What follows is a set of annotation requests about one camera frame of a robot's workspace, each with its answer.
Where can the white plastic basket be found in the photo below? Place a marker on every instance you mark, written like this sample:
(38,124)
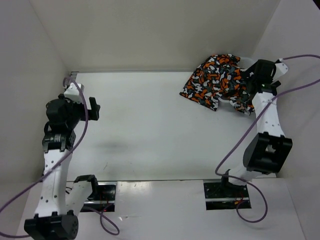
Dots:
(245,63)

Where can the orange camouflage shorts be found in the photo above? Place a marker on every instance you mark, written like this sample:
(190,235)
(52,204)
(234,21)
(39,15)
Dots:
(219,78)

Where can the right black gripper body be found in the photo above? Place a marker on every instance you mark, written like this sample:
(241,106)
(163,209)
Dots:
(251,70)

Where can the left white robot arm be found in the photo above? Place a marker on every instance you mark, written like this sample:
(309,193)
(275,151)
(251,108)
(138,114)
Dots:
(56,215)

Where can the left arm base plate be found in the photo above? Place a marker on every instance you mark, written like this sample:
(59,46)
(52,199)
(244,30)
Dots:
(103,199)

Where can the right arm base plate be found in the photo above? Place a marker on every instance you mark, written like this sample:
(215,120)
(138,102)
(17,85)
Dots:
(221,197)

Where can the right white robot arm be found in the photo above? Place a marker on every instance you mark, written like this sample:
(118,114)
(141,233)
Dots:
(269,149)

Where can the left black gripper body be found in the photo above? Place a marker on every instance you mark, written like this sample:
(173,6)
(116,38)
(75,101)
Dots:
(77,110)

